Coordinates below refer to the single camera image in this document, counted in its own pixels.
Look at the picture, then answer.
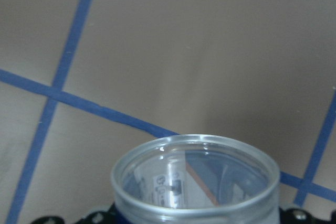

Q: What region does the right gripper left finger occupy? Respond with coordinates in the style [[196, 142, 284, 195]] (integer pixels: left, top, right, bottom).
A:
[[30, 204, 116, 224]]

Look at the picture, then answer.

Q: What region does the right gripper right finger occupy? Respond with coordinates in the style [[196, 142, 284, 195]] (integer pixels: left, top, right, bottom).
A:
[[279, 207, 335, 224]]

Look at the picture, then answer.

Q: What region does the clear tennis ball can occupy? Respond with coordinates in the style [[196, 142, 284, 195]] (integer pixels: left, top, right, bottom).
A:
[[111, 134, 280, 223]]

